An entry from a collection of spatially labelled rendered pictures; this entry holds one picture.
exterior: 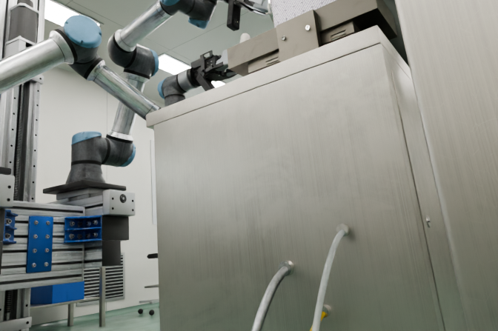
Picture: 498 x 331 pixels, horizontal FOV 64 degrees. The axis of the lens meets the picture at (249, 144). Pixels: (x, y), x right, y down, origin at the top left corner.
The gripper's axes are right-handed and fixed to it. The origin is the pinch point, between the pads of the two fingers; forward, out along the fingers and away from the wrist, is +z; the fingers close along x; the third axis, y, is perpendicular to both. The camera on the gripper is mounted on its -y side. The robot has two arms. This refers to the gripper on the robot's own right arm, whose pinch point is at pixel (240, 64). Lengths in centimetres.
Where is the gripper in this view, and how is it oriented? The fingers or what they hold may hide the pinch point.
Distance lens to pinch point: 132.9
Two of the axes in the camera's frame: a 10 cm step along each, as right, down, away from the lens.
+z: 8.2, -2.3, -5.3
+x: 5.7, 1.7, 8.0
